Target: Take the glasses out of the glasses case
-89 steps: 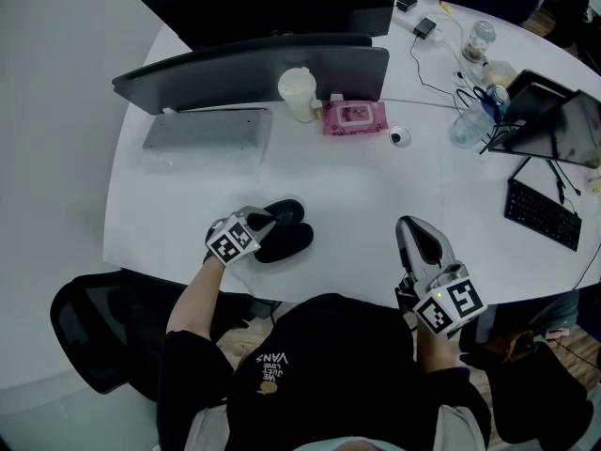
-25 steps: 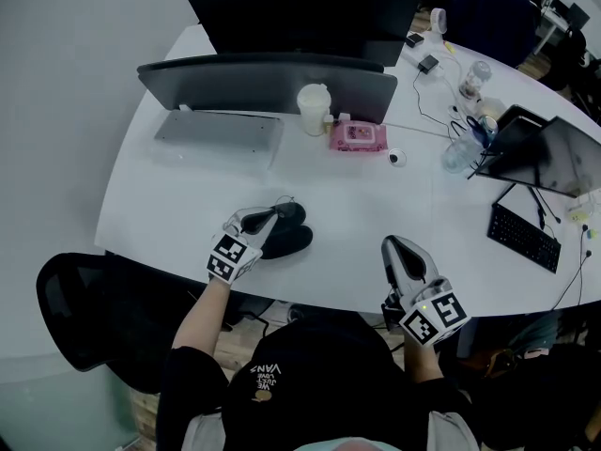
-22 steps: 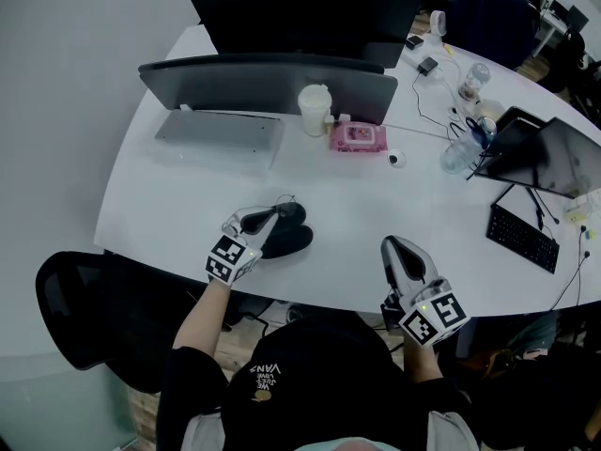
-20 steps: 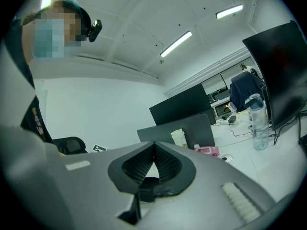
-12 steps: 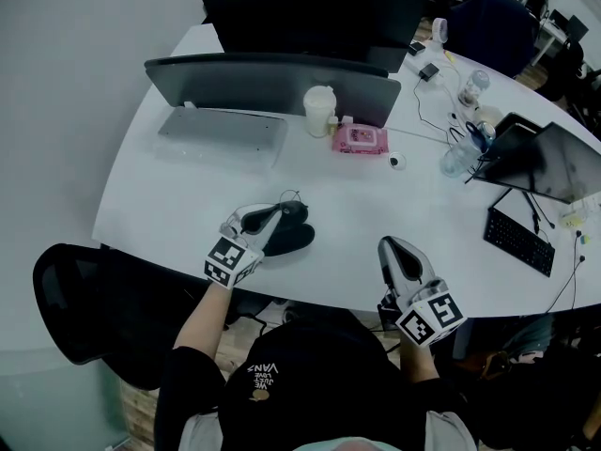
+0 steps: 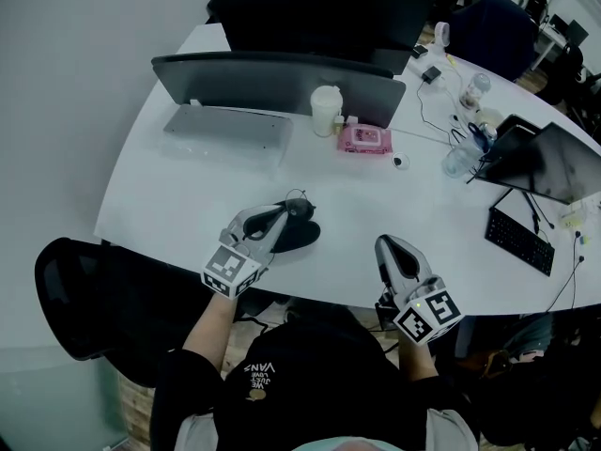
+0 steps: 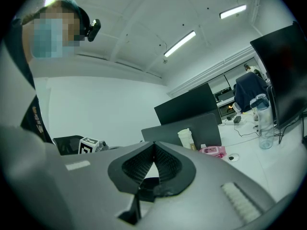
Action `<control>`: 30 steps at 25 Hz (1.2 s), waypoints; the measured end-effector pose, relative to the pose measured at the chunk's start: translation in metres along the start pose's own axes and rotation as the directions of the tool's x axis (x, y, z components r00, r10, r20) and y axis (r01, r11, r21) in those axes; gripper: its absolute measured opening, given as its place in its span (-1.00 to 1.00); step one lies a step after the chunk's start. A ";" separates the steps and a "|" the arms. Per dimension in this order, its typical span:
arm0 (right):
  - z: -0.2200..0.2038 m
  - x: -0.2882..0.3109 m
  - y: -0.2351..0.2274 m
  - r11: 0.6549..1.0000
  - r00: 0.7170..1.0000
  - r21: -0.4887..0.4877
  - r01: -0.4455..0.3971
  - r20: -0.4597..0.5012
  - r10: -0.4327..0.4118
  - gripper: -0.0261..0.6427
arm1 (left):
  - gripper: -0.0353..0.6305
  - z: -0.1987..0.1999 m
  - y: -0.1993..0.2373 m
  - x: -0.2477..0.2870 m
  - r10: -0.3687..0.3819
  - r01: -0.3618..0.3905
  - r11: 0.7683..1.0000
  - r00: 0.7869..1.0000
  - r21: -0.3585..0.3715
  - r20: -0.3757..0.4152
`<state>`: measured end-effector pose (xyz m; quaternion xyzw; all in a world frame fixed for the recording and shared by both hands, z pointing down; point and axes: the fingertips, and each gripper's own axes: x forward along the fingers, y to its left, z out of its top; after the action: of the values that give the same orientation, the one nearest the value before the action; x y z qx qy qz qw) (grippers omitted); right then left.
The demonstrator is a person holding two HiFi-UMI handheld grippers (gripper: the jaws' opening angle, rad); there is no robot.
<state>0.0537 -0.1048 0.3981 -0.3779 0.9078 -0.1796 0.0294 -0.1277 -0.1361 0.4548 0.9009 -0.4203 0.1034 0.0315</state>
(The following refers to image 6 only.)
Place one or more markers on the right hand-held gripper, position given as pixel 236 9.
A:
pixel 425 317

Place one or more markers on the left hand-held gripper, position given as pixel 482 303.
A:
pixel 232 270

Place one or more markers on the black glasses case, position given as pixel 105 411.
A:
pixel 300 235

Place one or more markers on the black glasses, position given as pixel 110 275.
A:
pixel 300 208

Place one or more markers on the person's right forearm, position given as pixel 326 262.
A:
pixel 415 360

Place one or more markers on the person's left forearm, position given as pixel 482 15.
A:
pixel 209 331

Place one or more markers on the small white round gadget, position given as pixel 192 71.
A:
pixel 400 160

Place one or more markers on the small yellow bottle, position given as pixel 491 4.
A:
pixel 339 126

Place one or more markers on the grey laptop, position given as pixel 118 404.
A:
pixel 227 125

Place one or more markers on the pink wet wipes pack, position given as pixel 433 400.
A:
pixel 364 139

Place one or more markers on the white lidded cup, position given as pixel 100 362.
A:
pixel 325 111

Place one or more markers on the clear water bottle blue lid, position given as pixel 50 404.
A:
pixel 462 155

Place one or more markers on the person's black printed shirt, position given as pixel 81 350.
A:
pixel 319 378

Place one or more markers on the black keyboard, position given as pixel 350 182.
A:
pixel 519 240

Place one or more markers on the black monitor with white tag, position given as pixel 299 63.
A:
pixel 263 82

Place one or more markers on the dark bag under table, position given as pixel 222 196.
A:
pixel 512 346

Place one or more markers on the white bowl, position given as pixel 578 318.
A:
pixel 489 116

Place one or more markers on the black mesh office chair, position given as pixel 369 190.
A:
pixel 112 308

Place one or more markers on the person's grey trousers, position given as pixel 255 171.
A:
pixel 451 432

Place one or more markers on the clear glass jar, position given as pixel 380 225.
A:
pixel 474 93

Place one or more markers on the black power adapter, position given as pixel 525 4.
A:
pixel 432 74

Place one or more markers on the white power strip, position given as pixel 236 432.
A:
pixel 580 214

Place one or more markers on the large black monitor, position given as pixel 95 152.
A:
pixel 324 17

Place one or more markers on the pink white desk fan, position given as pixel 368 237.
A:
pixel 442 35

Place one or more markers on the dark blue office chair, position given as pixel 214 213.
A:
pixel 497 35

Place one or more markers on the black background office chair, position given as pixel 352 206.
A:
pixel 570 73

